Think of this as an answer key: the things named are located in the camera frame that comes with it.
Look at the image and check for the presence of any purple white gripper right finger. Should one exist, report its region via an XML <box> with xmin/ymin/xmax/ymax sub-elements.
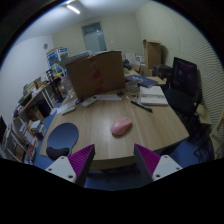
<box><xmin>134</xmin><ymin>144</ymin><xmax>182</xmax><ymax>184</ymax></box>

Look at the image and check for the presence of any white closed book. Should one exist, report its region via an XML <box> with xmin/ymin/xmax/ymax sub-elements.
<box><xmin>140</xmin><ymin>86</ymin><xmax>168</xmax><ymax>105</ymax></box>

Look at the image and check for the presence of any grey door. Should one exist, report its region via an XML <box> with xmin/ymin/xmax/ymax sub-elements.
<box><xmin>82</xmin><ymin>22</ymin><xmax>107</xmax><ymax>52</ymax></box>

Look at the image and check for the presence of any ceiling light fixture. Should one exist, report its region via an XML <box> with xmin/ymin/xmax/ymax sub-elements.
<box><xmin>66</xmin><ymin>5</ymin><xmax>80</xmax><ymax>14</ymax></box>

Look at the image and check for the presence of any dark blue book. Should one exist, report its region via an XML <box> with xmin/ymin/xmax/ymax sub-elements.
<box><xmin>125</xmin><ymin>75</ymin><xmax>158</xmax><ymax>88</ymax></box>

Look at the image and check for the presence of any dark blue mouse pad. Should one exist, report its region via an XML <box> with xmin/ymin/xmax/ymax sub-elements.
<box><xmin>46</xmin><ymin>123</ymin><xmax>79</xmax><ymax>160</ymax></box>

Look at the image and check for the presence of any cluttered storage shelf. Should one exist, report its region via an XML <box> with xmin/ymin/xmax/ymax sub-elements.
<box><xmin>0</xmin><ymin>80</ymin><xmax>61</xmax><ymax>164</ymax></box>

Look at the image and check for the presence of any black office chair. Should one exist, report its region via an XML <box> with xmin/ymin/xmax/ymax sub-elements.
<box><xmin>163</xmin><ymin>56</ymin><xmax>203</xmax><ymax>118</ymax></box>

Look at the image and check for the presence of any large brown cardboard box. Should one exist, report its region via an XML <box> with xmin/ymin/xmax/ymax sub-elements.
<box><xmin>66</xmin><ymin>51</ymin><xmax>125</xmax><ymax>98</ymax></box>

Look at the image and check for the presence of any white remote control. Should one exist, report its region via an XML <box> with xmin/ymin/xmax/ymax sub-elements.
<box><xmin>82</xmin><ymin>95</ymin><xmax>98</xmax><ymax>107</ymax></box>

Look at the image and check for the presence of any round wall clock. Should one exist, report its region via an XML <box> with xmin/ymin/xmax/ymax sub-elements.
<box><xmin>43</xmin><ymin>43</ymin><xmax>48</xmax><ymax>50</ymax></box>

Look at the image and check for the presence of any white keyboard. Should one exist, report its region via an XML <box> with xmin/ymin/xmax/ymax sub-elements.
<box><xmin>57</xmin><ymin>100</ymin><xmax>76</xmax><ymax>114</ymax></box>

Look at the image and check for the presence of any tall open cardboard box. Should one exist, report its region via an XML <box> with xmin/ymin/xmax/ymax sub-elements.
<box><xmin>143</xmin><ymin>40</ymin><xmax>161</xmax><ymax>69</ymax></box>

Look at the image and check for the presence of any pink computer mouse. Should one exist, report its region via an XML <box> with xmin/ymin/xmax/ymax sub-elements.
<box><xmin>110</xmin><ymin>117</ymin><xmax>132</xmax><ymax>136</ymax></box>

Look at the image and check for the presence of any black pen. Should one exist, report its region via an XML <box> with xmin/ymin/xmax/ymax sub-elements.
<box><xmin>131</xmin><ymin>100</ymin><xmax>153</xmax><ymax>113</ymax></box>

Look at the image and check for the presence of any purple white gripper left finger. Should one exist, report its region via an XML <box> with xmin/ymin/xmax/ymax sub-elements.
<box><xmin>46</xmin><ymin>144</ymin><xmax>95</xmax><ymax>186</ymax></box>

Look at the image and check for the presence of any blue white printed box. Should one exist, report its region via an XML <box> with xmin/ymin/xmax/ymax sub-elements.
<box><xmin>47</xmin><ymin>47</ymin><xmax>69</xmax><ymax>67</ymax></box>

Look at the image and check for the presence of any white paper sheet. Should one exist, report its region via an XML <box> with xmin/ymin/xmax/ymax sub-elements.
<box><xmin>97</xmin><ymin>94</ymin><xmax>122</xmax><ymax>101</ymax></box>

